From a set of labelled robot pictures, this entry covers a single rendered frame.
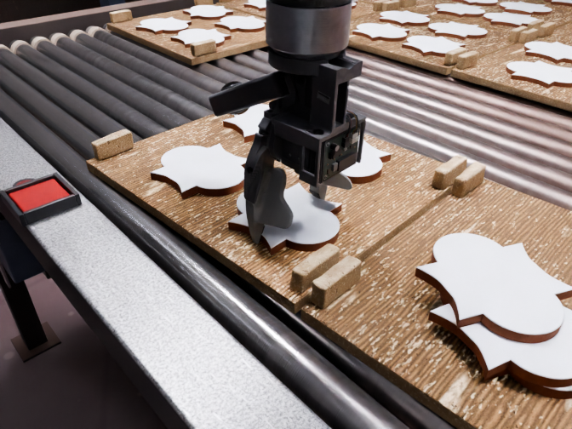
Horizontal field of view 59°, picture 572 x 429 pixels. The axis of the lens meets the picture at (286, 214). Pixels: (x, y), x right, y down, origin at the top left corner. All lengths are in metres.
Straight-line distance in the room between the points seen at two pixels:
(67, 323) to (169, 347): 1.43
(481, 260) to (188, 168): 0.39
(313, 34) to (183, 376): 0.31
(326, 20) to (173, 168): 0.33
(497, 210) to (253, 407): 0.38
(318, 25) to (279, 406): 0.31
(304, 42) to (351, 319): 0.25
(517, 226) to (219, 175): 0.37
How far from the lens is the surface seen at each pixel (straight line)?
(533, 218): 0.66
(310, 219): 0.57
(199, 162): 0.70
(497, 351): 0.45
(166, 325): 0.51
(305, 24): 0.44
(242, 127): 0.79
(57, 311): 1.96
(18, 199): 0.73
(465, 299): 0.47
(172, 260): 0.58
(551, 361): 0.46
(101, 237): 0.64
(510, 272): 0.51
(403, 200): 0.65
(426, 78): 1.12
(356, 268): 0.49
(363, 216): 0.61
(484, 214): 0.65
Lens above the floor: 1.28
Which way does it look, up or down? 35 degrees down
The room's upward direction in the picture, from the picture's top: straight up
